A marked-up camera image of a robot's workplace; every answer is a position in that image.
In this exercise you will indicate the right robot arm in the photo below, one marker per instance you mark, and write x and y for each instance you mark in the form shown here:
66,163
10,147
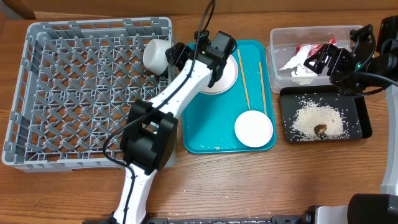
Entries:
370,67

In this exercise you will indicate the white rice pile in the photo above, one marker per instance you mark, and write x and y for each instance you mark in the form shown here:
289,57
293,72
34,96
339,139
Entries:
311,113

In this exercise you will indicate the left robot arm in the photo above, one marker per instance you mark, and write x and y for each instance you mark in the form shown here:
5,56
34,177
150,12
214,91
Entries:
149,137

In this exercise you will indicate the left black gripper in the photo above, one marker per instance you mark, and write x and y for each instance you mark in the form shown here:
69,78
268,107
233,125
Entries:
180,55

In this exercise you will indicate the large white plate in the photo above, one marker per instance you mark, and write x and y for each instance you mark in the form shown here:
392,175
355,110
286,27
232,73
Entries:
228,79

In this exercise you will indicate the small white pink plate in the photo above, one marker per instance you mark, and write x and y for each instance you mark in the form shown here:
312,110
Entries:
253,128

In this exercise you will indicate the black tray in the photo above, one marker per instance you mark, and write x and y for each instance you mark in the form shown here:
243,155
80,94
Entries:
290,97

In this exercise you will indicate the clear plastic bin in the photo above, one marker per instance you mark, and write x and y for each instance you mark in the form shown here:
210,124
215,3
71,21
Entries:
283,46

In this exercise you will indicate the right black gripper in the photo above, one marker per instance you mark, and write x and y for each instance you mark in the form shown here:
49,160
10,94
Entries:
330,58

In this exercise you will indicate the grey bowl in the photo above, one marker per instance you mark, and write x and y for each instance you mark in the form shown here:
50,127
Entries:
154,58

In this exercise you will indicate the wooden chopstick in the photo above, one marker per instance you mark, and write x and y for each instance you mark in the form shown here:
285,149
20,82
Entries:
243,79
262,88

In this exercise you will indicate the grey plastic dish rack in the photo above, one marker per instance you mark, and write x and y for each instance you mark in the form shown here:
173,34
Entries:
76,82

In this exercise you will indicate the white red wrapper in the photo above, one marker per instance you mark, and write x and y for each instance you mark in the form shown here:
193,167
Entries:
295,66

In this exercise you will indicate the teal serving tray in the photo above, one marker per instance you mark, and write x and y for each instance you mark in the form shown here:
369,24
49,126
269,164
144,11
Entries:
208,121

